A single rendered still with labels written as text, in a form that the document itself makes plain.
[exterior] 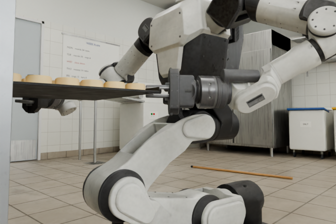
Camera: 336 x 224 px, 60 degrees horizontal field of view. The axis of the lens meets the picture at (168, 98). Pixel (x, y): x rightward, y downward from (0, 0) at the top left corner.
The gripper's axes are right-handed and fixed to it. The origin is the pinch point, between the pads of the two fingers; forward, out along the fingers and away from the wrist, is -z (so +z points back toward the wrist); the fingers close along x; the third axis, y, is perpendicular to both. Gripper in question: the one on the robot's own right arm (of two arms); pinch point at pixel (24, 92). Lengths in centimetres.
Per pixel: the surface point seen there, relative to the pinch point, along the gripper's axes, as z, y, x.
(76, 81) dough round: -25.0, 29.3, -0.1
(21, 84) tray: -34.2, 23.1, -1.8
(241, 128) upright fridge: 424, 110, -20
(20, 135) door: 298, -210, -31
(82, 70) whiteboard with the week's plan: 371, -154, 74
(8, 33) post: -39.3, 23.8, 6.3
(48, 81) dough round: -28.9, 25.2, -0.5
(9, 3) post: -39.4, 23.7, 11.5
